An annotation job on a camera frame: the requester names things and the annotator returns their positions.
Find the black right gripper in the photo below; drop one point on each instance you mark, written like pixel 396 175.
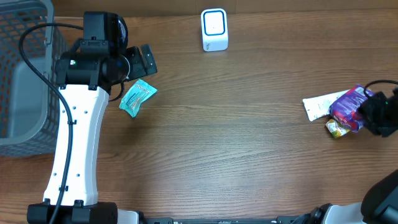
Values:
pixel 367 111

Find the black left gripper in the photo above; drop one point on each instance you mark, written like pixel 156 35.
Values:
pixel 141 66

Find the red purple pad pack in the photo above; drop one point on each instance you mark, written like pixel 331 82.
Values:
pixel 345 109

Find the teal wet wipes pack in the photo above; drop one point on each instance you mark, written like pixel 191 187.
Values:
pixel 135 96

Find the green juice carton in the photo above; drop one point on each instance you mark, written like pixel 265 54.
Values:
pixel 336 129

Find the white tube gold cap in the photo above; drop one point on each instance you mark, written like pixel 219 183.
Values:
pixel 318 106

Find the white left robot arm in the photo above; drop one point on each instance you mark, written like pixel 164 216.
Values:
pixel 86 74

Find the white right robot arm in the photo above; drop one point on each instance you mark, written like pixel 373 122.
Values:
pixel 380 203

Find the white barcode scanner box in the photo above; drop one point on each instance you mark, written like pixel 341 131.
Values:
pixel 214 30

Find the grey plastic mesh basket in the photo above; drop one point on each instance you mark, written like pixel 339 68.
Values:
pixel 29 108

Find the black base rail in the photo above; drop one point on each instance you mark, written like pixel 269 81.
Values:
pixel 278 220

